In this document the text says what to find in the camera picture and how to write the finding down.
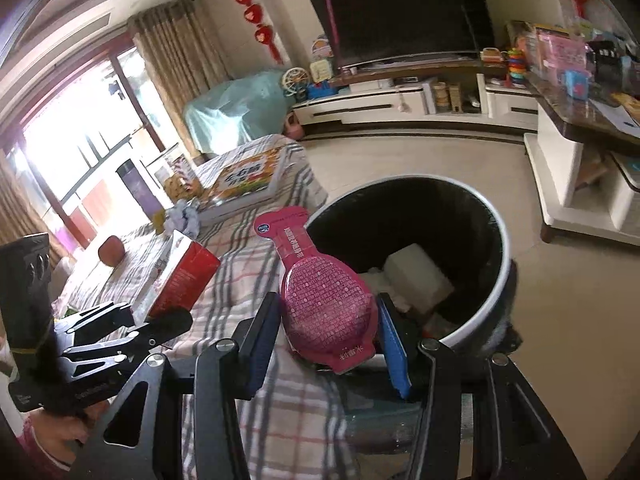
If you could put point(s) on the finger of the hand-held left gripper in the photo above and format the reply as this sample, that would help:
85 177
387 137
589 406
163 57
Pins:
107 319
105 357

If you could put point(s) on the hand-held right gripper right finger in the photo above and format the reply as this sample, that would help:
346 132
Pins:
396 355

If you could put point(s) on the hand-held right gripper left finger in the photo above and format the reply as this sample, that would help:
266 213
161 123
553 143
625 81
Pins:
264 347

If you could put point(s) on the pink pear-shaped pouch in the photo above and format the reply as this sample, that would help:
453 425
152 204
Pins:
325 310

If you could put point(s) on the red and white carton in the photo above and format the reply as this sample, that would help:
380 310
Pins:
185 280

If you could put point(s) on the black bin with white rim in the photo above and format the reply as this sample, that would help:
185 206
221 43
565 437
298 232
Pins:
425 220

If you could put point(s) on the person's left forearm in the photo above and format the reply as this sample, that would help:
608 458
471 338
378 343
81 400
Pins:
35 455

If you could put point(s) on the person's left hand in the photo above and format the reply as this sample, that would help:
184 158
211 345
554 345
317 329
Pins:
60 435

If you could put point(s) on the red round object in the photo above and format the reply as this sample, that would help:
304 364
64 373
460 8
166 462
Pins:
111 251

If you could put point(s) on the white foam block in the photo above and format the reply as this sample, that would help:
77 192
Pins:
417 275

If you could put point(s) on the beige window curtain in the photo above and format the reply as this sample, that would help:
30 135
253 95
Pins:
25 210
180 60

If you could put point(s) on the crumpled white paper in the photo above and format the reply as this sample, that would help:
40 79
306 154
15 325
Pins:
182 217

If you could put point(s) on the dark thermos bottle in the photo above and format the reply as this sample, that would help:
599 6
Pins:
135 185

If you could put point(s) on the yellow snack packet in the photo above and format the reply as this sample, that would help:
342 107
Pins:
180 182

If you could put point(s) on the colourful puzzle box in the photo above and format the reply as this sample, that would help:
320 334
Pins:
245 180

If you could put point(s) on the pink round toy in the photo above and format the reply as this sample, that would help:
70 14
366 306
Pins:
293 126

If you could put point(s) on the light blue furniture cover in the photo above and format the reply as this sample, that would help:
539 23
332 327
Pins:
235 110

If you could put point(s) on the white television cabinet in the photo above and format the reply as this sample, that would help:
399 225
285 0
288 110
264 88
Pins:
360 107

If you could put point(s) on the white table with dark top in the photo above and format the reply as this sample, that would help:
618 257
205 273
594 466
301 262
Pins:
560 160

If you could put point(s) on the blue toy vehicle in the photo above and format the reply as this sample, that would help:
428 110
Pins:
320 91

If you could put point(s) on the white ferris wheel toy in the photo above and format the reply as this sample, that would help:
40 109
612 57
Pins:
295 82

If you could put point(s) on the white paper sheet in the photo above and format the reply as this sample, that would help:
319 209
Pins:
622 117

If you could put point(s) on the red heart hanging decoration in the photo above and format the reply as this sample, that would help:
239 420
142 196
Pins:
252 12

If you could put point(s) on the black flat television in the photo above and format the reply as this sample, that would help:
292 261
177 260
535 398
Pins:
400 15

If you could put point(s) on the pink toy box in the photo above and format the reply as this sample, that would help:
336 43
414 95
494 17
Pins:
562 50

